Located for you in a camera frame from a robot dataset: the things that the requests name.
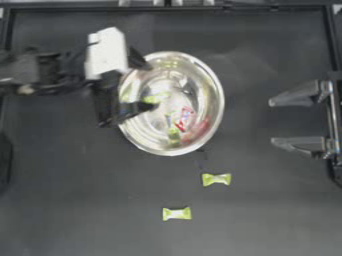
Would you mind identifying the green candy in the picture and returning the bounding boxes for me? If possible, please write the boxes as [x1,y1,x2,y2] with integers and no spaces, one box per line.
[201,172,234,187]
[141,93,172,105]
[165,112,185,148]
[162,206,194,222]

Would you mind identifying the red candy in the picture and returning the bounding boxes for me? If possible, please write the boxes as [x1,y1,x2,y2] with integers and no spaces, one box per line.
[174,105,198,133]

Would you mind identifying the steel bowl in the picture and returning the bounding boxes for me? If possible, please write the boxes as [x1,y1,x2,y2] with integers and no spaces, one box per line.
[113,50,226,157]

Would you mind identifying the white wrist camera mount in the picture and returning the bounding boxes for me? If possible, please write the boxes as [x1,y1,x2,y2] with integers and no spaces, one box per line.
[83,26,131,82]

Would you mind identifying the black frame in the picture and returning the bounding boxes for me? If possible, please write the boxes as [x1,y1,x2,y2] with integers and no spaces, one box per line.
[0,0,342,83]

